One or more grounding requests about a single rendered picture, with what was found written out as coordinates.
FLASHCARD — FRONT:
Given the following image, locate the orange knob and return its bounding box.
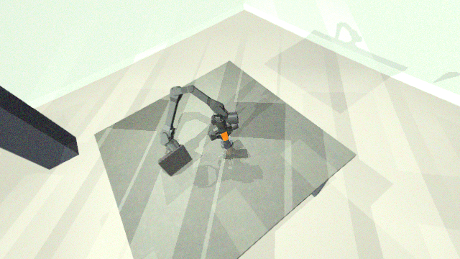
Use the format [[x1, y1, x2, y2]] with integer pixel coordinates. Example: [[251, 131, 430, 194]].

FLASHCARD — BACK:
[[221, 132, 229, 141]]

